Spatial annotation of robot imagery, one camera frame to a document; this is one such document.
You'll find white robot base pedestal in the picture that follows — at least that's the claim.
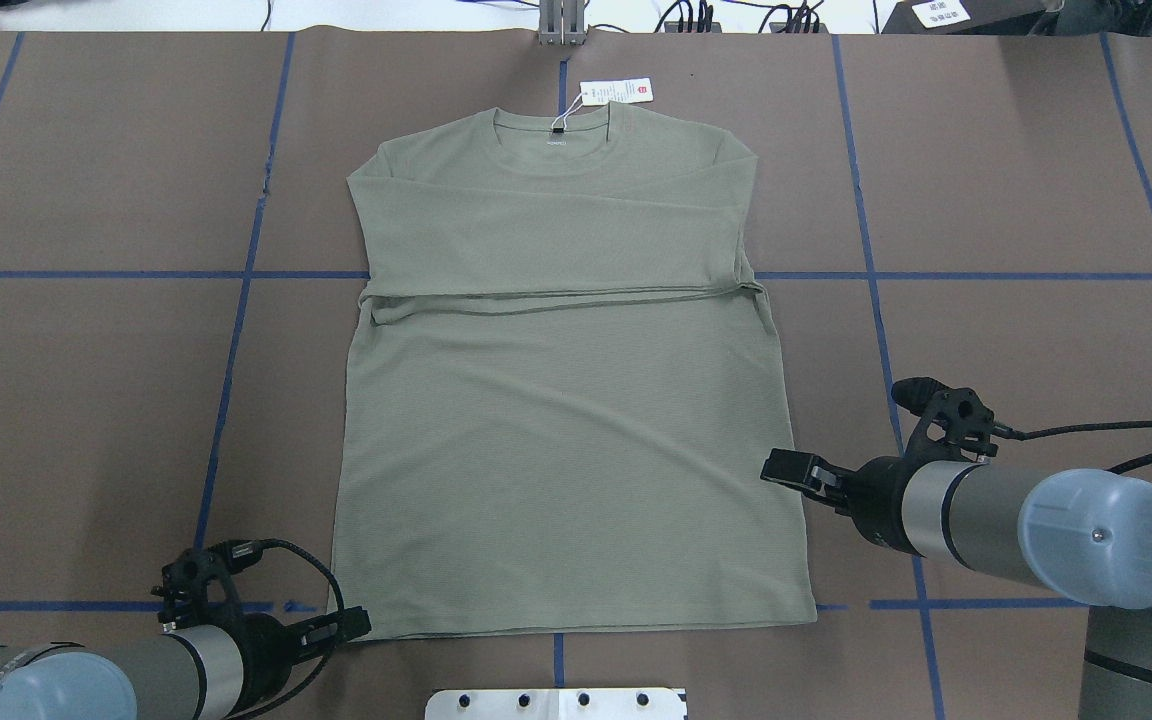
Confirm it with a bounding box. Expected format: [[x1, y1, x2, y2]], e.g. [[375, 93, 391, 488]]
[[424, 687, 689, 719]]

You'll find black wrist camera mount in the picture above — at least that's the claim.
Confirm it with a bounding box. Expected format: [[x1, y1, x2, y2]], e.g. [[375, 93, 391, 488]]
[[151, 539, 265, 632], [890, 377, 1016, 467]]

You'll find grey aluminium frame post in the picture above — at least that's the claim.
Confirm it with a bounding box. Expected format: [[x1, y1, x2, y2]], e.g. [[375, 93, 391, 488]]
[[536, 0, 588, 46]]

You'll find white labelled dark box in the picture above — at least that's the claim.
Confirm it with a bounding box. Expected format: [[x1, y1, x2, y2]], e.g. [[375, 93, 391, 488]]
[[879, 1, 1049, 36]]

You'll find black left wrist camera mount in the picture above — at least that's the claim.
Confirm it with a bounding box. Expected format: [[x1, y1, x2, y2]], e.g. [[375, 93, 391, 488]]
[[151, 539, 265, 632]]

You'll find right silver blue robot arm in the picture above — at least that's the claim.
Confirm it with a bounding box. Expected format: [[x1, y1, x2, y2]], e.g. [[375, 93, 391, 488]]
[[761, 448, 1152, 719]]

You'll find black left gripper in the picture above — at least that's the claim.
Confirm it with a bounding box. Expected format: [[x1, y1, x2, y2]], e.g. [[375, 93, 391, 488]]
[[232, 606, 372, 714]]

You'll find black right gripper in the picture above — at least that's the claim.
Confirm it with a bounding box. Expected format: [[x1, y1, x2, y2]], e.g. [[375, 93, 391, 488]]
[[760, 448, 918, 553]]

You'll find olive green long-sleeve shirt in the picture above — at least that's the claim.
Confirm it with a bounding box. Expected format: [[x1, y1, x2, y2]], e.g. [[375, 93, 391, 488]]
[[332, 104, 817, 641]]

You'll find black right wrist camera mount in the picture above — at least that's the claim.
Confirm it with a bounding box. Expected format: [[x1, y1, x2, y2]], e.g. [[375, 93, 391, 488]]
[[890, 377, 1016, 467]]

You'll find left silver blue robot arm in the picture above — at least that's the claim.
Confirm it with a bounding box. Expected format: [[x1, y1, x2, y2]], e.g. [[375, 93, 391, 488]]
[[0, 607, 371, 719]]

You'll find white paper price tag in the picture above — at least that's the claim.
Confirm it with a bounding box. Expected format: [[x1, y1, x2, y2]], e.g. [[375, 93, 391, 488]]
[[579, 77, 655, 108]]

